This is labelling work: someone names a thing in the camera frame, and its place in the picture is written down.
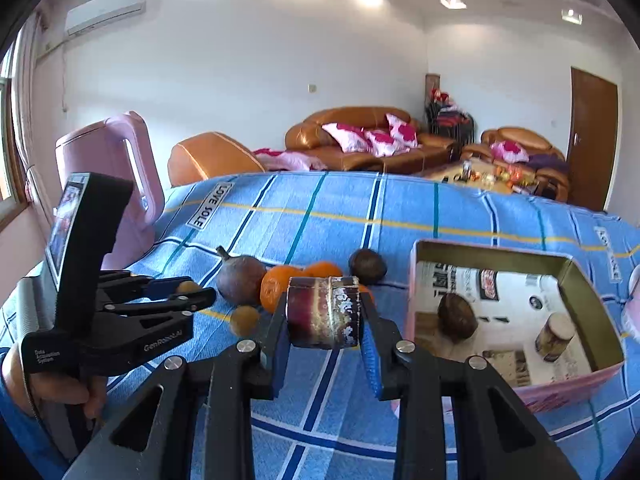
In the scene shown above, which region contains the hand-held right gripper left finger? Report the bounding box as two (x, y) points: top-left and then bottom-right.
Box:
(62, 292), (301, 480)

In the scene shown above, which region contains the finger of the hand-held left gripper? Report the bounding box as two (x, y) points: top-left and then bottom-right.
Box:
(100, 270), (195, 302)
(97, 287), (217, 331)

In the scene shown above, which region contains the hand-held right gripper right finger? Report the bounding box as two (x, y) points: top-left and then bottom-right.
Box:
(357, 292), (583, 480)

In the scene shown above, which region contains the large purple passion fruit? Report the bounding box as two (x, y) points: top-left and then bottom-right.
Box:
(216, 246), (267, 306)

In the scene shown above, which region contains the dark brown passion fruit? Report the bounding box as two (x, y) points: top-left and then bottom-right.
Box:
(437, 292), (479, 343)
(348, 249), (388, 285)

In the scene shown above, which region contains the pink tin box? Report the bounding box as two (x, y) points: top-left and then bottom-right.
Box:
(392, 240), (626, 418)

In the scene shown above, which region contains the person's left hand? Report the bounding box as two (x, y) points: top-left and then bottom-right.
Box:
(2, 347), (108, 421)

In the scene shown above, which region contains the window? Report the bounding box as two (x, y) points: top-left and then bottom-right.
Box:
(0, 42), (31, 206)

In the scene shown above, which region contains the brown leather sofa section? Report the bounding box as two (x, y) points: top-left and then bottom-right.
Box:
(167, 131), (266, 187)

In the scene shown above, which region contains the light curtain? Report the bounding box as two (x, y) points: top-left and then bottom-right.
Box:
(12, 15), (56, 221)

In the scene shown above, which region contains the printed paper liner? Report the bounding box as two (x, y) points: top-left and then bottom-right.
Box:
(415, 260), (593, 386)

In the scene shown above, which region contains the blue plaid cloth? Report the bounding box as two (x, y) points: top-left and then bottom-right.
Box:
(0, 170), (640, 480)

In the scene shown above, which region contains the wooden coffee table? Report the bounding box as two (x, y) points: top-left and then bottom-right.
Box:
(417, 159), (543, 196)

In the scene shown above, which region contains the pink floral pillow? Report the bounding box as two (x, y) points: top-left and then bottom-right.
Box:
(490, 140), (530, 163)
(364, 129), (401, 157)
(322, 122), (368, 153)
(385, 113), (420, 148)

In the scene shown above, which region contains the white air conditioner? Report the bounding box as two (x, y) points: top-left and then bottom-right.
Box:
(65, 0), (150, 37)

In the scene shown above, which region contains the cluster of small colourful items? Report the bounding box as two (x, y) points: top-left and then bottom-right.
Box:
(475, 165), (538, 195)

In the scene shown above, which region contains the brown leather sofa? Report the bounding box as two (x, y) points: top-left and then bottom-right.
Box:
(285, 106), (462, 173)

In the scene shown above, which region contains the black chair stack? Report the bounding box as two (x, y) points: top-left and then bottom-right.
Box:
(425, 100), (475, 145)

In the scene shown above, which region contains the pale pink object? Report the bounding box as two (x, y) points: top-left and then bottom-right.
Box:
(620, 264), (640, 341)

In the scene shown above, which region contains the purple cloth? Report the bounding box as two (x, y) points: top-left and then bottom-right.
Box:
(527, 154), (568, 171)

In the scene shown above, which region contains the brown leather armchair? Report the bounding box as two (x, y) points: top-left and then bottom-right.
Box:
(462, 127), (571, 203)

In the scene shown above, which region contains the brown wooden door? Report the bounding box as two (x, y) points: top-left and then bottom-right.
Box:
(570, 66), (620, 211)

